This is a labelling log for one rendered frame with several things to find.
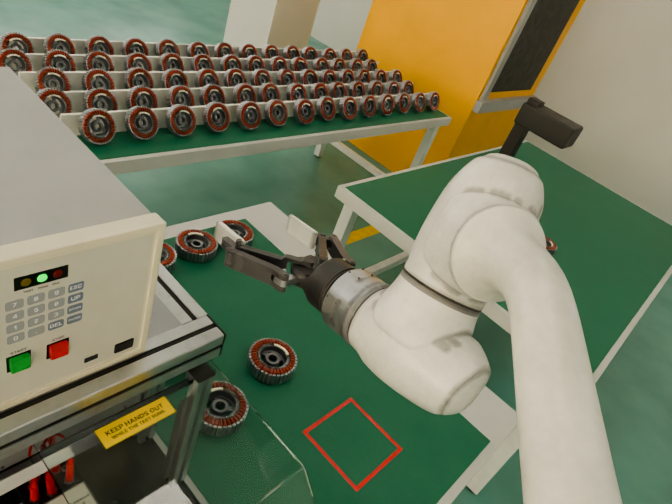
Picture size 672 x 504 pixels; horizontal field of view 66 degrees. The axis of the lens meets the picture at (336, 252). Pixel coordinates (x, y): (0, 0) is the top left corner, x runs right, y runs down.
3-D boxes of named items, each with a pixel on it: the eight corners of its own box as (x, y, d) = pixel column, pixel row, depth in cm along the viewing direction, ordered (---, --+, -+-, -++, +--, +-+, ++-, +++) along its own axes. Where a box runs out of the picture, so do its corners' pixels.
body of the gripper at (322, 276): (373, 266, 71) (329, 236, 76) (327, 275, 65) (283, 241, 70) (358, 312, 74) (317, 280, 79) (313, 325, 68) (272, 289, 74)
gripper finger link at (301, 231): (315, 232, 82) (318, 232, 82) (288, 214, 86) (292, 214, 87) (310, 249, 83) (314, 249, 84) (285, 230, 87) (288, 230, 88)
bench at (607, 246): (612, 332, 328) (695, 238, 286) (478, 509, 195) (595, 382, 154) (472, 232, 375) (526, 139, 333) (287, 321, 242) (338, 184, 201)
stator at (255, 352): (274, 394, 113) (278, 383, 111) (235, 364, 117) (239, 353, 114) (302, 367, 122) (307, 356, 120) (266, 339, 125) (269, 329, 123)
